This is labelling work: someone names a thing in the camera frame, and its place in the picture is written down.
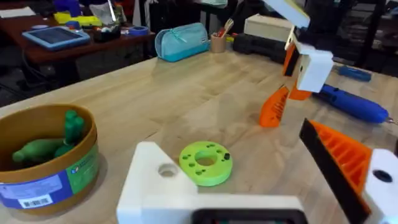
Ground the bare white left gripper left finger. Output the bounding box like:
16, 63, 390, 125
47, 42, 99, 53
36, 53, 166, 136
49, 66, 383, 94
116, 141, 200, 224

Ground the white orange left gripper right finger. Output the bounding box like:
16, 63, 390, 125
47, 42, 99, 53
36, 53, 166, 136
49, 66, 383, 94
299, 119, 398, 224

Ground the blue electric screwdriver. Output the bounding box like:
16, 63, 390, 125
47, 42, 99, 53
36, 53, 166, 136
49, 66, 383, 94
313, 83, 398, 125

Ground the green disc with holes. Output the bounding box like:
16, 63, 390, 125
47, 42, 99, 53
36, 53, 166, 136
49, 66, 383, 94
178, 141, 234, 187

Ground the black tool case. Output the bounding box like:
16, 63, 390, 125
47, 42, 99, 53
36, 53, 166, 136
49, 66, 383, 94
233, 32, 287, 64

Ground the small blue tool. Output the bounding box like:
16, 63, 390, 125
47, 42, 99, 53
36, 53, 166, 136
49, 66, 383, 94
336, 65, 373, 83

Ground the orange ribbed wedge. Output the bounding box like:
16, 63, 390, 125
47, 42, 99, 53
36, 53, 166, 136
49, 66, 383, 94
259, 85, 290, 129

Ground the pale wooden box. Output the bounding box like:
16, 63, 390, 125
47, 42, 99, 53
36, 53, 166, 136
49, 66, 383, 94
243, 14, 295, 43

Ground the brown cup with brushes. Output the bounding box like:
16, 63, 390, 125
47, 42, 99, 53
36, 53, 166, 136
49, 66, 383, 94
210, 17, 235, 54

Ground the brown tub with green toys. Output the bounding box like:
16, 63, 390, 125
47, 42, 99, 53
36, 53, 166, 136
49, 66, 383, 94
0, 103, 101, 216

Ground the teal zip pencil case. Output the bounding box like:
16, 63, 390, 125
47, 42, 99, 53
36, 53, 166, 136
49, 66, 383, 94
154, 22, 210, 63

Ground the brown side desk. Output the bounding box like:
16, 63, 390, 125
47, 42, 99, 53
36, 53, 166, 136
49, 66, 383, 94
0, 12, 156, 65

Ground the blue tape roll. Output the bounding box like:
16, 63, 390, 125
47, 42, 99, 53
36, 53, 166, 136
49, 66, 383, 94
127, 26, 150, 37

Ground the black box of small items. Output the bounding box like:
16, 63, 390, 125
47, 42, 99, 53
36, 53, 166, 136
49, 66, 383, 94
93, 26, 122, 44

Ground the blue tablet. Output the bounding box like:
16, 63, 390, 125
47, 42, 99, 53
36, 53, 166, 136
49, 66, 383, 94
21, 26, 91, 52

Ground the yellow board with blue blocks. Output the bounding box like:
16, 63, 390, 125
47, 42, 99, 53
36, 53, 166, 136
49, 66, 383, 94
53, 0, 103, 27

